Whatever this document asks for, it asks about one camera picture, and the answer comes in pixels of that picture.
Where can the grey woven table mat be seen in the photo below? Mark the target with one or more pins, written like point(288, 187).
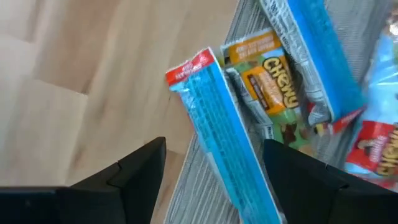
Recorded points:
point(199, 193)

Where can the blue red Chewy granola bar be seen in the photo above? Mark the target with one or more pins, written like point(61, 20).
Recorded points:
point(224, 133)
point(323, 56)
point(382, 102)

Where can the green Chewy granola bar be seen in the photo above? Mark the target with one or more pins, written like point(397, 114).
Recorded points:
point(273, 90)

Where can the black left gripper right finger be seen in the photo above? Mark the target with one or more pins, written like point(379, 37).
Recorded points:
point(311, 193)

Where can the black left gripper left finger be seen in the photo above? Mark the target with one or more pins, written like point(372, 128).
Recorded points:
point(93, 202)

